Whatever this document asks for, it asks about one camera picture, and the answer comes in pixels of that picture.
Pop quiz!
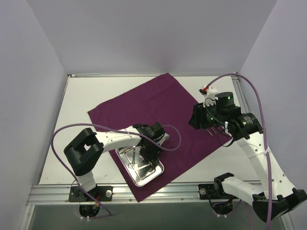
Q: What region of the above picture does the steel instrument tray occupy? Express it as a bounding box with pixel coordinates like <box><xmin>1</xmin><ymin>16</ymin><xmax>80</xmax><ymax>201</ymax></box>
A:
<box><xmin>116</xmin><ymin>147</ymin><xmax>164</xmax><ymax>187</ymax></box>

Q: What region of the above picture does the purple surgical cloth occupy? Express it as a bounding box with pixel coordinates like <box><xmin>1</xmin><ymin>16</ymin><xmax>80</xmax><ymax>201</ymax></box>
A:
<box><xmin>88</xmin><ymin>74</ymin><xmax>230</xmax><ymax>202</ymax></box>

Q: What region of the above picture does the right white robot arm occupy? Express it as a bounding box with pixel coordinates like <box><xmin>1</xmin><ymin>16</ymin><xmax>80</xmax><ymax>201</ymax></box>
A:
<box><xmin>189</xmin><ymin>87</ymin><xmax>307</xmax><ymax>222</ymax></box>

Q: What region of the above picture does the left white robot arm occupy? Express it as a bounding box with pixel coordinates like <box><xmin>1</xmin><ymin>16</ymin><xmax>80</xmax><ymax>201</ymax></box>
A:
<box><xmin>64</xmin><ymin>123</ymin><xmax>169</xmax><ymax>201</ymax></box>

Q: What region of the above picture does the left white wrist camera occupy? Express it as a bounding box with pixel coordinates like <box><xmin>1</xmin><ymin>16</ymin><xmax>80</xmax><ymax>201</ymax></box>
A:
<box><xmin>160</xmin><ymin>133</ymin><xmax>170</xmax><ymax>142</ymax></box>

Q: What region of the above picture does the right aluminium rail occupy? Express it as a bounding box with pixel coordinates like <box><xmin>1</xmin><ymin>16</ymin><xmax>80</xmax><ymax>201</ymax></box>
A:
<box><xmin>231</xmin><ymin>73</ymin><xmax>274</xmax><ymax>180</ymax></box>

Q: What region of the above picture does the aluminium rail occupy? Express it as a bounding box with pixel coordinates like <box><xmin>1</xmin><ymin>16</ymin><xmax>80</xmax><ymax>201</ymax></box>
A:
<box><xmin>26</xmin><ymin>179</ymin><xmax>286</xmax><ymax>206</ymax></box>
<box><xmin>231</xmin><ymin>73</ymin><xmax>274</xmax><ymax>180</ymax></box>

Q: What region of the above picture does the front aluminium rail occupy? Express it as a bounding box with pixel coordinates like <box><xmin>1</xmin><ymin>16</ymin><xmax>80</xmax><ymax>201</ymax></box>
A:
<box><xmin>26</xmin><ymin>179</ymin><xmax>286</xmax><ymax>206</ymax></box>

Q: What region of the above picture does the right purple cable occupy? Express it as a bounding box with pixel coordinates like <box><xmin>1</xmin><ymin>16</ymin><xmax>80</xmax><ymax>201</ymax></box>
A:
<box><xmin>203</xmin><ymin>73</ymin><xmax>273</xmax><ymax>230</ymax></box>

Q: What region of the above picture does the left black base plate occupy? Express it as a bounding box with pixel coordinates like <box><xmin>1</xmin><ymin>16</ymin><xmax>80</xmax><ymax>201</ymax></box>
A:
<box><xmin>68</xmin><ymin>185</ymin><xmax>113</xmax><ymax>202</ymax></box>

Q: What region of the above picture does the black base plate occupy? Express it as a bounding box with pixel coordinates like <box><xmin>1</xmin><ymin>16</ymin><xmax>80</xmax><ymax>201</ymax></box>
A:
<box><xmin>198</xmin><ymin>183</ymin><xmax>238</xmax><ymax>200</ymax></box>
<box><xmin>68</xmin><ymin>185</ymin><xmax>113</xmax><ymax>202</ymax></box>

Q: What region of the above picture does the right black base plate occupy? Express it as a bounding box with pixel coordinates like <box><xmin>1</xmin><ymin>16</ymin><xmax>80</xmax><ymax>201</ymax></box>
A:
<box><xmin>198</xmin><ymin>183</ymin><xmax>238</xmax><ymax>200</ymax></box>

